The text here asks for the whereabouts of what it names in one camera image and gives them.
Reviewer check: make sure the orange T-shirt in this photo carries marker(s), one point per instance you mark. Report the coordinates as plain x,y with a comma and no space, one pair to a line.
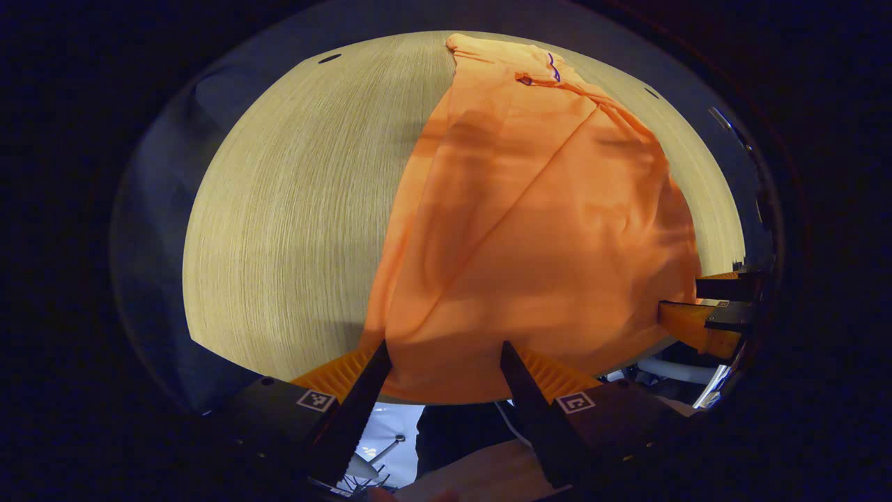
529,244

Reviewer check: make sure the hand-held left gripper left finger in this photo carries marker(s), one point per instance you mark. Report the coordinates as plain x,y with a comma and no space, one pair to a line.
355,418

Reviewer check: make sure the silver metal bar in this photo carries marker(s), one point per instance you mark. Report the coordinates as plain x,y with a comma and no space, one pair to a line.
712,387

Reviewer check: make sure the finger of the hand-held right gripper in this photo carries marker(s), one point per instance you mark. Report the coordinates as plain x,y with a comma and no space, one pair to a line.
728,287
697,324

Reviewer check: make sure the person's dark clothing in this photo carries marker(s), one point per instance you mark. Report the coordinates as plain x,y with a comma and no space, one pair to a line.
460,432

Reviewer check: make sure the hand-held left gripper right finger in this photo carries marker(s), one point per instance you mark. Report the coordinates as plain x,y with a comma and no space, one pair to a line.
533,425

